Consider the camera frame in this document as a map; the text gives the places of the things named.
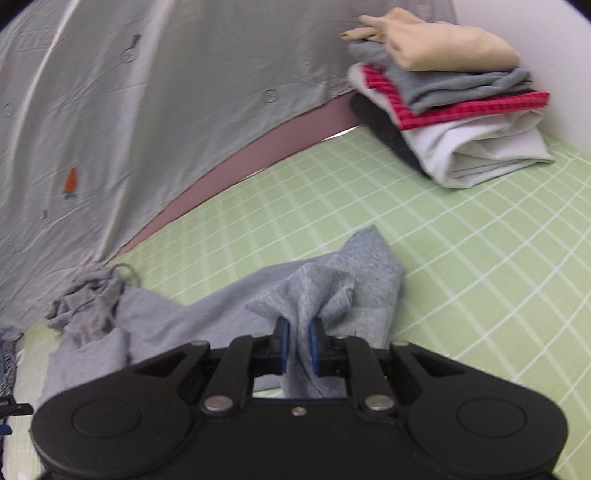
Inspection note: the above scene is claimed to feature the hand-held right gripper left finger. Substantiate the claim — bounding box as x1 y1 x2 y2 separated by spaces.
134 318 291 414

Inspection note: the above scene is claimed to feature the beige folded garment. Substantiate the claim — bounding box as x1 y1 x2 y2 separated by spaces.
339 7 522 72

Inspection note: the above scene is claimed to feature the black folded garment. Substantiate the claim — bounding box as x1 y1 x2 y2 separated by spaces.
348 92 435 178

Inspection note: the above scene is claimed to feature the blue checked shirt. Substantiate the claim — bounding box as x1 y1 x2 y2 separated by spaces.
0 329 20 401

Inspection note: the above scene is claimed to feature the red checked folded garment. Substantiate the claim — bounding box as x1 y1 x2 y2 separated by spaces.
360 65 551 132

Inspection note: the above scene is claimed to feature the stack of folded clothes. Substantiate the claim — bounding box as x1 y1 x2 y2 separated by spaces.
347 62 556 190

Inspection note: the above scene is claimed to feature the light grey zip hoodie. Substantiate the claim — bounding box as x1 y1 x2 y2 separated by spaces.
44 225 406 407

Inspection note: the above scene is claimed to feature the grey folded garment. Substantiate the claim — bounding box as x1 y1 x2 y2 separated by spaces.
347 41 535 116

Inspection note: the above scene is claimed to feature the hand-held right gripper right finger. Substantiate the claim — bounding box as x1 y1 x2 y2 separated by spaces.
308 318 467 414

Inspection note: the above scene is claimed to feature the grey printed sheet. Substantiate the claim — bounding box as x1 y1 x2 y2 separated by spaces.
0 0 458 319

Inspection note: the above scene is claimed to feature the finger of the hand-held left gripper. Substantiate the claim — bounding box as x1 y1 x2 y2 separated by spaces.
0 398 34 417

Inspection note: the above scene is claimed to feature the pink mattress edge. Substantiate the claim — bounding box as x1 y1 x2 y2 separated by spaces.
108 90 365 268

